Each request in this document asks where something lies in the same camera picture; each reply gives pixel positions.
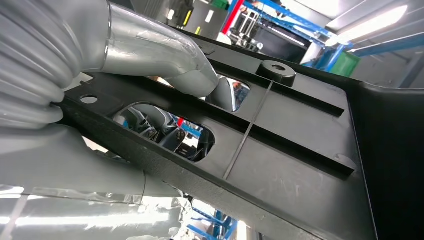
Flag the green plastic crate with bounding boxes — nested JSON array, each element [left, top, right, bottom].
[[330, 51, 362, 79]]

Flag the blue steel shelf rack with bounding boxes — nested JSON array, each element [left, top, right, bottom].
[[228, 0, 424, 73], [187, 206, 239, 240]]

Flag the ceiling light strip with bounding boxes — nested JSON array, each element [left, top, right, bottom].
[[326, 4, 409, 47]]

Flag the red barrier belt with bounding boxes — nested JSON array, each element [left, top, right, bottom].
[[221, 0, 245, 36]]

